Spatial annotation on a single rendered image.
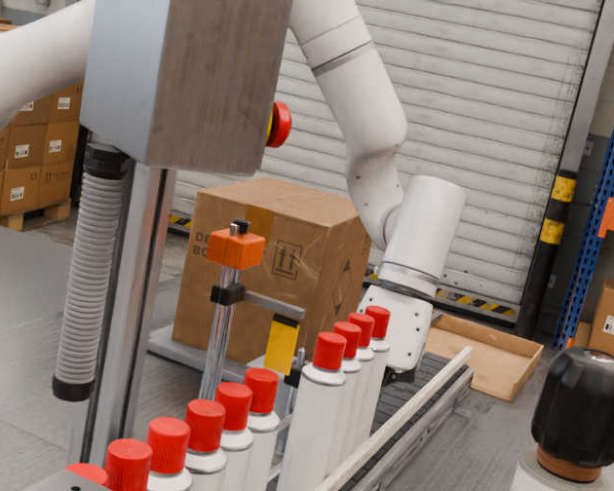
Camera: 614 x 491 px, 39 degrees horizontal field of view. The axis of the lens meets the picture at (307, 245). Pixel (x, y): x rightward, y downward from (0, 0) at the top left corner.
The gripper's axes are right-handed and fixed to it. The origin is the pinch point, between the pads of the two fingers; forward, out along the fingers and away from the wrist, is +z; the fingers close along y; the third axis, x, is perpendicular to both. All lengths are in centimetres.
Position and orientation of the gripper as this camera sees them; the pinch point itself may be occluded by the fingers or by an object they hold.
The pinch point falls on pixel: (367, 398)
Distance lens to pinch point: 120.5
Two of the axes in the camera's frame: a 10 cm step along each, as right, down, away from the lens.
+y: 8.9, 2.7, -3.7
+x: 3.2, 2.0, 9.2
